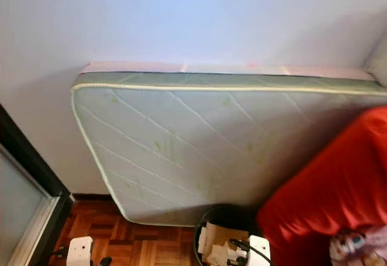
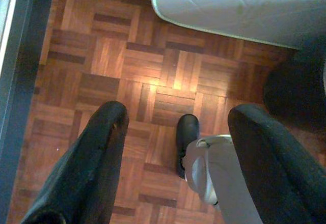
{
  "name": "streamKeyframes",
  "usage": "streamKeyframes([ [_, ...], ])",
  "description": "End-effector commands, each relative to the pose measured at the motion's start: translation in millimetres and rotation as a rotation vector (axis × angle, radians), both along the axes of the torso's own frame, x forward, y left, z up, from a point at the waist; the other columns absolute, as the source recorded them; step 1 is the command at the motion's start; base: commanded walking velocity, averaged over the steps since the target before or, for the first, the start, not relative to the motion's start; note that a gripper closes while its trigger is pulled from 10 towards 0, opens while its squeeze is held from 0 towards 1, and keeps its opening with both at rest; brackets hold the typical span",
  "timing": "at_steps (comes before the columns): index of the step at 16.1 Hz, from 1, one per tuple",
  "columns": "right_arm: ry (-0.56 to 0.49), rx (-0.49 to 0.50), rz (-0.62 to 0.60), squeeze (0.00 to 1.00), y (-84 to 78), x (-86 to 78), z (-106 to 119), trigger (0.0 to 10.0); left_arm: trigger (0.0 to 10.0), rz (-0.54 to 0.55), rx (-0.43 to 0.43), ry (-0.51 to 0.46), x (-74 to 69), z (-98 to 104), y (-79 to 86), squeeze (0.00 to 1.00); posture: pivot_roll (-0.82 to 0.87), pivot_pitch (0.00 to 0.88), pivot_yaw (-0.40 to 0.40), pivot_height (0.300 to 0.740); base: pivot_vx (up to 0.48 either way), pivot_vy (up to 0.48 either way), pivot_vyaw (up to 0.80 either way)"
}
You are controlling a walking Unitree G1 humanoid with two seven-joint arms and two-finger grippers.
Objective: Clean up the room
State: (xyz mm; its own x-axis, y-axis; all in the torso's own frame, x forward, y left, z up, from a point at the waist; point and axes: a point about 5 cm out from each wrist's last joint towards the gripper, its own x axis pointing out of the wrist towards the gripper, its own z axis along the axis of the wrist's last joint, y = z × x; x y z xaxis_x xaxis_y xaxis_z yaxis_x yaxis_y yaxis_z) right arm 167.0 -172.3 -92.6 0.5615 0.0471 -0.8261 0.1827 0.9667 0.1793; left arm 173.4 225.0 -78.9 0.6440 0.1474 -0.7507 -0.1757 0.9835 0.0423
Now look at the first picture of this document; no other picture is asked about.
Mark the dark door frame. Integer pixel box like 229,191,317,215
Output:
0,106,73,266

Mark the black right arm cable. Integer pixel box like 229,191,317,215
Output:
229,238,272,264

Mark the pink board behind mattress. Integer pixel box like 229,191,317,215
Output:
80,61,377,80

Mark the black waste bin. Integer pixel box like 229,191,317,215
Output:
193,204,261,266

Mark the crumpled paper waste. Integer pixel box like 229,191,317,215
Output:
197,222,249,266

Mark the pink cartoon print blanket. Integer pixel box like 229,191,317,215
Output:
330,227,387,266

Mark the dark skirting board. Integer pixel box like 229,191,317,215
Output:
73,193,111,201

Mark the white quilted bamboo mattress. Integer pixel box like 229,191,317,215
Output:
71,71,387,227

